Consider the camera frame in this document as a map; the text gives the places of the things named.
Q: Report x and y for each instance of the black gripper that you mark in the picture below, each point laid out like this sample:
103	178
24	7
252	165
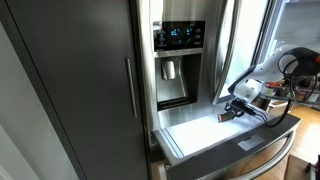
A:
238	108

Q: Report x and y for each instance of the red burrito food pack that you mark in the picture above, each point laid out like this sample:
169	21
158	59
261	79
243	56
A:
226	116

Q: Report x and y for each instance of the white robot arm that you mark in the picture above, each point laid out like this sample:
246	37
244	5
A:
288	62

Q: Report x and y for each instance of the stainless steel fridge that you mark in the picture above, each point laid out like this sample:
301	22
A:
238	34

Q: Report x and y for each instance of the open freezer drawer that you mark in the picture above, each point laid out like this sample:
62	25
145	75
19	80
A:
205	148

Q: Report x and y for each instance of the water dispenser panel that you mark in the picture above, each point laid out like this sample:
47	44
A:
178	48

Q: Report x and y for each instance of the cabinet metal handle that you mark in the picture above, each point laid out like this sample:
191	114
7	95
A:
131	86

